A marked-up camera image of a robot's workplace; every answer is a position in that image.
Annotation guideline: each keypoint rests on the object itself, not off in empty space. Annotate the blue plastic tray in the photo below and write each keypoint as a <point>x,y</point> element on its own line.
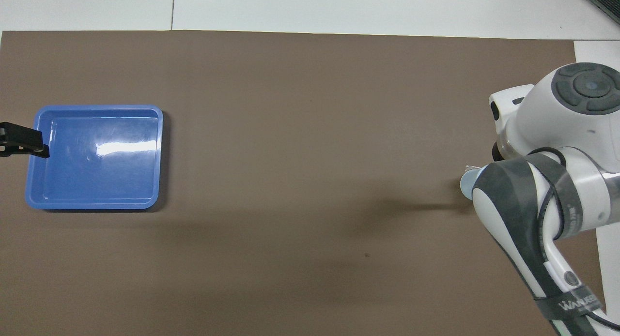
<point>97,176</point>

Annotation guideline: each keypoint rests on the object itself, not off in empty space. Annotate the translucent plastic cup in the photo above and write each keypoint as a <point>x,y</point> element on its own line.
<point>467,186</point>

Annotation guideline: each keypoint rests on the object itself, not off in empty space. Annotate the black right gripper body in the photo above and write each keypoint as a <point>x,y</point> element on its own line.
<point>498,152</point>

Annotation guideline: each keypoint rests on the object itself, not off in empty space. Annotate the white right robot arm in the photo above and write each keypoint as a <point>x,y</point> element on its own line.
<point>557,118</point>

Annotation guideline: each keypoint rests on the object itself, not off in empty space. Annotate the dark grey ribbed device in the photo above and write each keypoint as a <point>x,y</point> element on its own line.
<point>608,2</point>

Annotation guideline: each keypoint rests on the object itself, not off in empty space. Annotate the brown table mat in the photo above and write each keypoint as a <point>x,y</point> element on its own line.
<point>310,132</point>

